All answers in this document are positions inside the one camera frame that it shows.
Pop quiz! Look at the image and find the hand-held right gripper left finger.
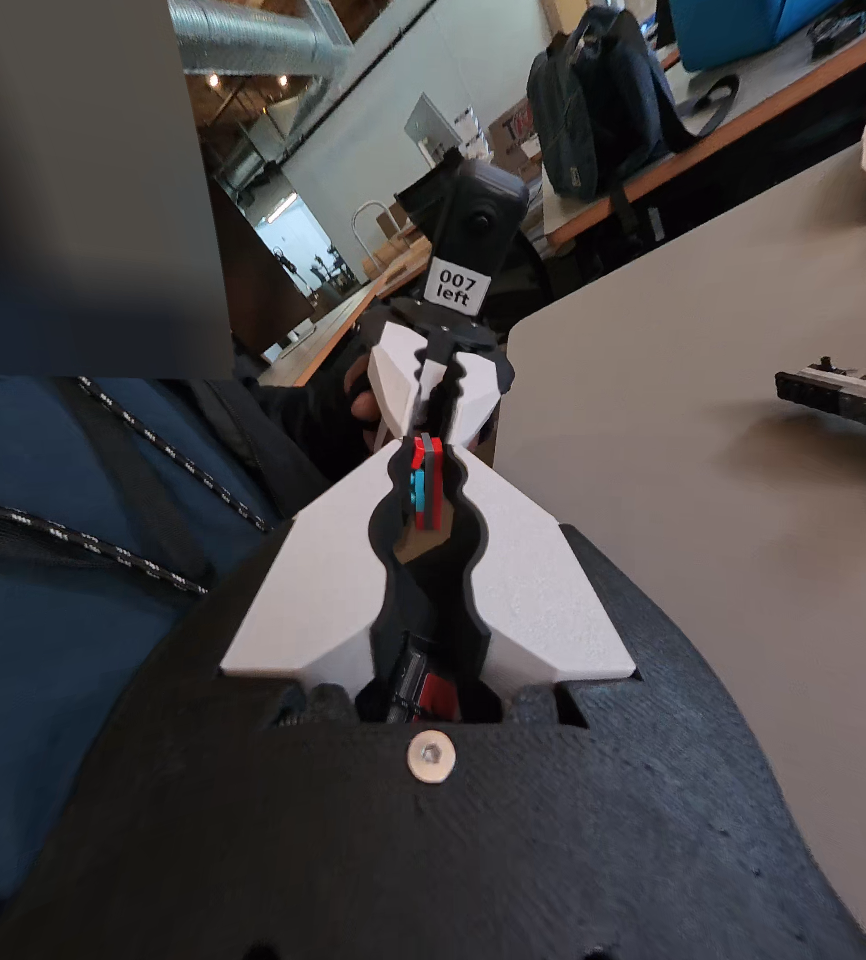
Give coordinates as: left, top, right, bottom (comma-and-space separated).
221, 439, 413, 693

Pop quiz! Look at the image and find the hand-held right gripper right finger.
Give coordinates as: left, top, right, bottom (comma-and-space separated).
442, 441, 638, 693

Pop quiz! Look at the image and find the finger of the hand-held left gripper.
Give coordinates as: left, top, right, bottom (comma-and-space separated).
367, 321, 445, 440
440, 352, 508, 451

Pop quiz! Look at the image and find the red teal grey brick assembly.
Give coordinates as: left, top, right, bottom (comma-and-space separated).
405, 431, 447, 534

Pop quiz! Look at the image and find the person's left forearm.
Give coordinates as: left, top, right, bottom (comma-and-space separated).
234, 352, 352, 496

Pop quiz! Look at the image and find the grey desk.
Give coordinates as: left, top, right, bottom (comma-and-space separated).
493, 142, 866, 960

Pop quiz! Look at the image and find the person's left hand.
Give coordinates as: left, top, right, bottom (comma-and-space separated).
305, 330, 391, 456

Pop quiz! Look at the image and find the long wooden bench table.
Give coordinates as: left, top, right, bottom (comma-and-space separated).
260, 277, 419, 387

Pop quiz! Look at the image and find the cardboard box red print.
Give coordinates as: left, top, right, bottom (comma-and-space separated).
489, 105, 547, 181

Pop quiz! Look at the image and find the white sign board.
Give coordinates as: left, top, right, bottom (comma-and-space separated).
405, 93, 464, 170

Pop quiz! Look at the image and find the red black object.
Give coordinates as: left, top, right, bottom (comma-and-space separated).
386, 633, 458, 723

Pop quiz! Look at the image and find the dark blue backpack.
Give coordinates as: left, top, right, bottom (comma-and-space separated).
526, 3, 742, 204

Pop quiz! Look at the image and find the dark panel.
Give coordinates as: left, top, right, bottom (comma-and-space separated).
208, 180, 318, 354

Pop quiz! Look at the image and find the blue sweater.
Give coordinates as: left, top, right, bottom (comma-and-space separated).
0, 375, 292, 924

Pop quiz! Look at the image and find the blue felt bag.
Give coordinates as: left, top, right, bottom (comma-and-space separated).
665, 0, 847, 72

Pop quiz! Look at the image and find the wood edged table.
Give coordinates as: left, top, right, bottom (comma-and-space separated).
541, 0, 866, 252

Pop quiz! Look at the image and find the black grey brick model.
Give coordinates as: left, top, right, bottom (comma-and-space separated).
774, 358, 866, 474

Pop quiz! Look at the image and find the white metal chair frame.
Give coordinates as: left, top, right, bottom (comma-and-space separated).
350, 201, 398, 264

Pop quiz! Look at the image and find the black white lanyard cord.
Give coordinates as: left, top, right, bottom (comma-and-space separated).
0, 377, 271, 595

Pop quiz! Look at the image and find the silver air duct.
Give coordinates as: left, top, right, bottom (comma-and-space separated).
166, 0, 355, 76

